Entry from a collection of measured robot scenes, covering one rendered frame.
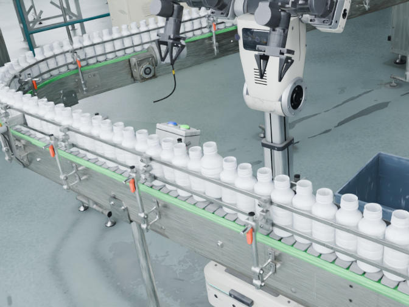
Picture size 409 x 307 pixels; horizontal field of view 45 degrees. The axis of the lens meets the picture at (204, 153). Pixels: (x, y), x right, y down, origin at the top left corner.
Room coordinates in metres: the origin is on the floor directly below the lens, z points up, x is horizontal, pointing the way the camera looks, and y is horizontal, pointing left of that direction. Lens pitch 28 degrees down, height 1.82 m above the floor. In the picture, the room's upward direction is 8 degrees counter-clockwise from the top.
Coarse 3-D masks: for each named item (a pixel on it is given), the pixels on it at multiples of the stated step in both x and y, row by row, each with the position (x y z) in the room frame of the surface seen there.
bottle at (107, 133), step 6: (108, 120) 1.56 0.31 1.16; (102, 126) 1.53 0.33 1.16; (108, 126) 1.53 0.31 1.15; (102, 132) 1.54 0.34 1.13; (108, 132) 1.53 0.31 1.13; (102, 138) 1.52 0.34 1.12; (108, 138) 1.52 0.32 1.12; (102, 144) 1.53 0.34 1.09; (108, 150) 1.52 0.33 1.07; (114, 150) 1.52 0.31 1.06; (108, 156) 1.52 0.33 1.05; (114, 156) 1.52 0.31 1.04; (108, 162) 1.52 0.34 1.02
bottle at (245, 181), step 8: (240, 168) 1.14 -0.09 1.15; (248, 168) 1.13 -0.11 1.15; (240, 176) 1.11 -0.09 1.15; (248, 176) 1.11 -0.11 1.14; (240, 184) 1.10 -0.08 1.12; (248, 184) 1.10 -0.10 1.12; (240, 200) 1.10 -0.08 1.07; (248, 200) 1.10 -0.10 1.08; (240, 208) 1.11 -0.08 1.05; (248, 208) 1.10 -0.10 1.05; (240, 216) 1.11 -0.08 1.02
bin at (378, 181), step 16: (384, 160) 1.45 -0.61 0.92; (400, 160) 1.41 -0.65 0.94; (352, 176) 1.34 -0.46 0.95; (368, 176) 1.41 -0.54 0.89; (384, 176) 1.45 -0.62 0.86; (400, 176) 1.41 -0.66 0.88; (336, 192) 1.26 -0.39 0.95; (352, 192) 1.33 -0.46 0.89; (368, 192) 1.41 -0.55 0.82; (384, 192) 1.45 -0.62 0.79; (400, 192) 1.41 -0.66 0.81; (384, 208) 1.15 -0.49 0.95; (400, 208) 1.40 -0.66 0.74
